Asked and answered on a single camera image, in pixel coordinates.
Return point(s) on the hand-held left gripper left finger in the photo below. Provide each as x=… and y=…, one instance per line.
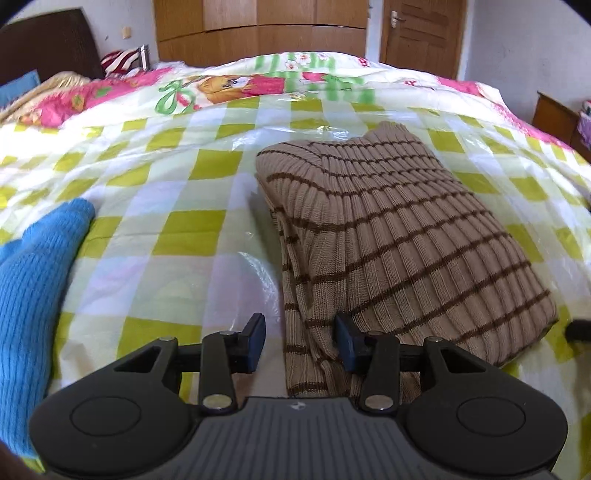
x=256, y=341

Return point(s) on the blue knit garment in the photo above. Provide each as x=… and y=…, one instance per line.
x=32, y=277

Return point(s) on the red white striped pillow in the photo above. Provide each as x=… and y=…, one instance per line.
x=120, y=60

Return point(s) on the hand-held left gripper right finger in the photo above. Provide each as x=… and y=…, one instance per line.
x=344, y=341

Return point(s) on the wooden nightstand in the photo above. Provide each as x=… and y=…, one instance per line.
x=556, y=117

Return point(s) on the dark brown bed headboard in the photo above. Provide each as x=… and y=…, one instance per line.
x=46, y=41

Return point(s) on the tan blanket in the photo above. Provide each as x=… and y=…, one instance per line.
x=60, y=81

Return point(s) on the beige brown-striped knit sweater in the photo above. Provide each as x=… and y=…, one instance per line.
x=392, y=230

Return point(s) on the blue pillow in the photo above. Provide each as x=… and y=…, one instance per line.
x=18, y=85

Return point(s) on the metal bar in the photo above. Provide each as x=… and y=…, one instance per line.
x=144, y=55

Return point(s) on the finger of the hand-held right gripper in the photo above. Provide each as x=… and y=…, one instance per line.
x=580, y=330

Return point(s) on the wooden door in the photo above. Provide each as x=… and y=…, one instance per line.
x=420, y=32

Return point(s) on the wooden wardrobe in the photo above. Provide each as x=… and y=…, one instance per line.
x=258, y=23

